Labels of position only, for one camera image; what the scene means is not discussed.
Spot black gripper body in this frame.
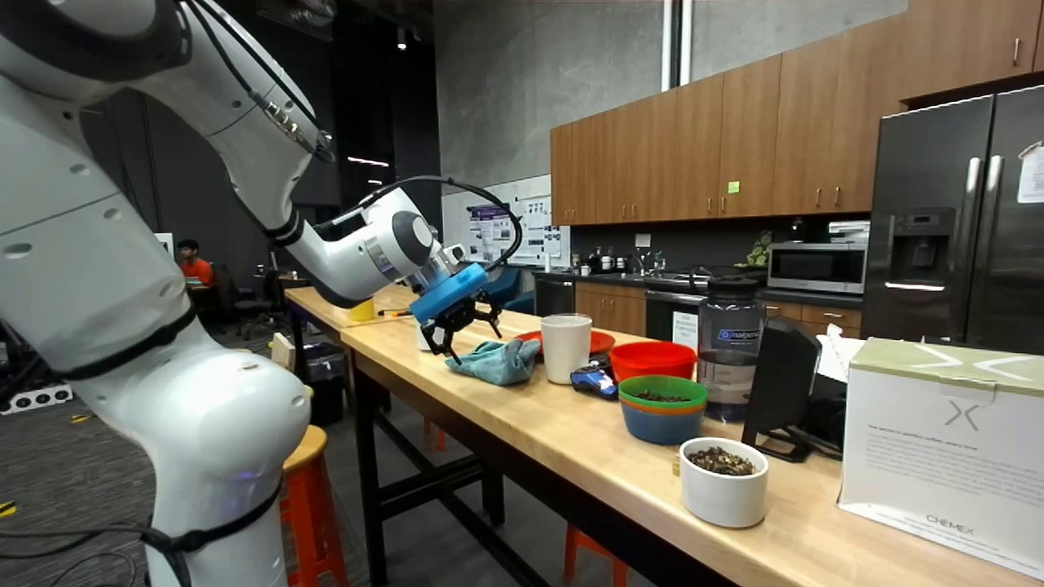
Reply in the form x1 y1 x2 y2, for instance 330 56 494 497
422 291 500 343

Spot blue towel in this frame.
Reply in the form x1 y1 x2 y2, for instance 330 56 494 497
443 336 545 392

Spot blue chair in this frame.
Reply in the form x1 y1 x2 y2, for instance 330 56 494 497
483 262 539 318

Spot tall white cup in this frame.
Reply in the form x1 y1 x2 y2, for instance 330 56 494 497
539 310 596 390

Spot yellow mug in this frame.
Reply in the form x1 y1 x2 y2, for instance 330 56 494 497
343 297 382 331

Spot small dark blue object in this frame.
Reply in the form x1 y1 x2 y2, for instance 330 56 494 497
569 363 621 401

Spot wooden lower cabinets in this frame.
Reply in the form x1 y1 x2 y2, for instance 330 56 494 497
571 279 869 338

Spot wooden cabinets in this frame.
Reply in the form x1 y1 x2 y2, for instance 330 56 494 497
549 0 1044 230
571 279 869 338

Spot short wooden work table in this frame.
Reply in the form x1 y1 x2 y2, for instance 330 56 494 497
281 284 417 386

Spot red bowl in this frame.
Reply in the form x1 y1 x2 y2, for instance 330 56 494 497
606 338 702 386

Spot long wooden work table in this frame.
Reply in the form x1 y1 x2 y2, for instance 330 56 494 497
335 291 1044 587

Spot black dishwasher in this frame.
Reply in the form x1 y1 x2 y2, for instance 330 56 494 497
642 287 711 354

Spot green bowl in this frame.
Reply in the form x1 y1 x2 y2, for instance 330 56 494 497
617 371 711 419

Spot blue bowl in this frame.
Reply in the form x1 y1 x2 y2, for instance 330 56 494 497
617 401 710 446

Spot orange stool with wooden seat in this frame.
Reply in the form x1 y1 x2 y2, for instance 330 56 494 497
558 522 633 587
277 421 352 587

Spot clear bottle with black lid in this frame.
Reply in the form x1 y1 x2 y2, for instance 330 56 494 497
696 270 768 423

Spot person in orange shirt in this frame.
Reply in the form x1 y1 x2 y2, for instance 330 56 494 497
174 238 223 297

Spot green potted plant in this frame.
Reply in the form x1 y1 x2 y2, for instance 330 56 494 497
743 231 776 274

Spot white ramekin with dark contents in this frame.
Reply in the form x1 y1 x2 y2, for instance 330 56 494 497
676 433 774 533

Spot black speaker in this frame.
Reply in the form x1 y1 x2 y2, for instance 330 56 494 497
742 321 827 468

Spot wooden upper cabinets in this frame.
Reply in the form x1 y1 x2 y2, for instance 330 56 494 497
549 0 1044 230

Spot steel microwave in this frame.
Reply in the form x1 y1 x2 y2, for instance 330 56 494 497
763 238 870 297

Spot white paper bag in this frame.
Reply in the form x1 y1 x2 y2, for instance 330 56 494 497
813 323 870 386

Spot white cardboard box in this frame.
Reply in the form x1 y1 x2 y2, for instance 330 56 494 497
837 336 1044 583

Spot black steel refrigerator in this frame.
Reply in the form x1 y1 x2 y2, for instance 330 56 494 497
862 83 1044 355

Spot blue wrist mount disc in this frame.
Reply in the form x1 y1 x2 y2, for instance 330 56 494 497
409 262 494 326

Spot white wall poster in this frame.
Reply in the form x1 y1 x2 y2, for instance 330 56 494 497
442 173 574 274

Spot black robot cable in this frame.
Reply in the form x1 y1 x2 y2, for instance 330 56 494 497
357 173 528 274

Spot white vertical wall pipe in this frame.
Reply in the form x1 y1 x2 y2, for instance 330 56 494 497
661 0 696 96

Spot white bracket on floor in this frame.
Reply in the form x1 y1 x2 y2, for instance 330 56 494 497
0 383 79 419

